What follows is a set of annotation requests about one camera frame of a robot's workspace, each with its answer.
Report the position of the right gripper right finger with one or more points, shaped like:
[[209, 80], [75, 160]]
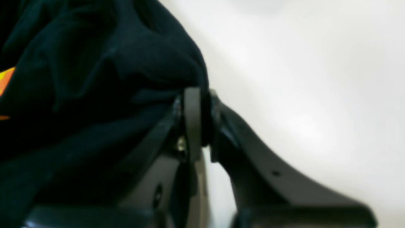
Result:
[[270, 193]]

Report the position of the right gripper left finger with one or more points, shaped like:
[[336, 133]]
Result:
[[166, 180]]

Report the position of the black printed t-shirt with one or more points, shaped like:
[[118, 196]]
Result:
[[91, 78]]

